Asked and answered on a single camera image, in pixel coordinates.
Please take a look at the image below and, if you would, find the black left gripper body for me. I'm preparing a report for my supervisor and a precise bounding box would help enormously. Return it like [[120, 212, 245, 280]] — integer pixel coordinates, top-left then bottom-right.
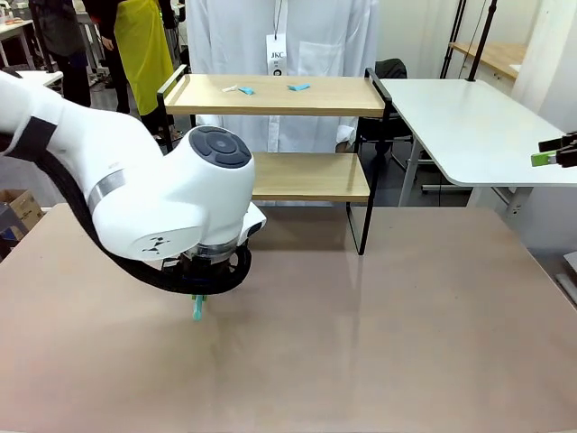
[[179, 253, 240, 293]]

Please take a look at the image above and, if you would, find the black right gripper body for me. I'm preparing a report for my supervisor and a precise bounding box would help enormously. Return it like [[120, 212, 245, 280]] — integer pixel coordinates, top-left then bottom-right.
[[557, 131, 577, 170]]

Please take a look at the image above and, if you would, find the person's left forearm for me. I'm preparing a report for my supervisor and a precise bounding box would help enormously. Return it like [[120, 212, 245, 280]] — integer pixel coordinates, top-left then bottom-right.
[[334, 115, 362, 152]]

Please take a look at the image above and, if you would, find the white side table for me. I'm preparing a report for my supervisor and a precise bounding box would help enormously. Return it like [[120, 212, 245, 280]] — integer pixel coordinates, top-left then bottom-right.
[[378, 78, 577, 222]]

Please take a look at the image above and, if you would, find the wooden desk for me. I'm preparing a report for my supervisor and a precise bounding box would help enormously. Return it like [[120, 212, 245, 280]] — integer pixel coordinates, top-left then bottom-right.
[[448, 41, 529, 83]]

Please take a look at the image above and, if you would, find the grey white floor plate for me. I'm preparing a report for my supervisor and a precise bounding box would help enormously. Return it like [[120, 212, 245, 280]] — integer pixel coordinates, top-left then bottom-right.
[[554, 250, 577, 312]]

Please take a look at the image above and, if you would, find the black stand pole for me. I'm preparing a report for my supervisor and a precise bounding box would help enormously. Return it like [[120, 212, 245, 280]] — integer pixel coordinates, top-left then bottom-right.
[[466, 0, 499, 83]]

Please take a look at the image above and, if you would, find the black tripod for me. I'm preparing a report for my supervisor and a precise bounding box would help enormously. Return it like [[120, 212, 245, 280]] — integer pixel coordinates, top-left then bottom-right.
[[440, 0, 468, 80]]

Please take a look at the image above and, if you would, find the black office chair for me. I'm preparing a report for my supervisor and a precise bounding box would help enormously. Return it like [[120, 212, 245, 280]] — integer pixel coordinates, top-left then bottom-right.
[[358, 58, 429, 175]]

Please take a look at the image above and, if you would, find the cardboard box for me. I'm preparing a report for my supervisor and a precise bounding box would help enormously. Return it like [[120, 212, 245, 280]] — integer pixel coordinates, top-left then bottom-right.
[[0, 188, 45, 228]]

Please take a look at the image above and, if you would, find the person in yellow apron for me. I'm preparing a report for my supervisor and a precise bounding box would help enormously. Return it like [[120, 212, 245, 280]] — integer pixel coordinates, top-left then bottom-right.
[[95, 0, 187, 145]]

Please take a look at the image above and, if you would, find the white work table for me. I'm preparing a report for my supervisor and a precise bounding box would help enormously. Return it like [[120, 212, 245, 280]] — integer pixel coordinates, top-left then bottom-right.
[[15, 69, 65, 91]]

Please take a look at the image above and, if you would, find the person in white lab coat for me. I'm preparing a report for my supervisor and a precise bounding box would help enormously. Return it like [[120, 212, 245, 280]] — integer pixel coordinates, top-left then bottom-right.
[[185, 0, 380, 154]]

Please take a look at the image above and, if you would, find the person in dark clothes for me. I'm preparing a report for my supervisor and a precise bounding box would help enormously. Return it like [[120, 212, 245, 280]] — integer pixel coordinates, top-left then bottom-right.
[[29, 0, 93, 109]]

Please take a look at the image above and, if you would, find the two-tier wooden shelf black frame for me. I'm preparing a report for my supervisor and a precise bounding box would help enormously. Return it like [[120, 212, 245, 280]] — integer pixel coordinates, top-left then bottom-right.
[[156, 64, 392, 257]]

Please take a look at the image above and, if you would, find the white name badge with lanyard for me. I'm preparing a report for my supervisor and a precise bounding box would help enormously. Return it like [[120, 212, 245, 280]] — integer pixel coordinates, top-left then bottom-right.
[[264, 0, 289, 77]]

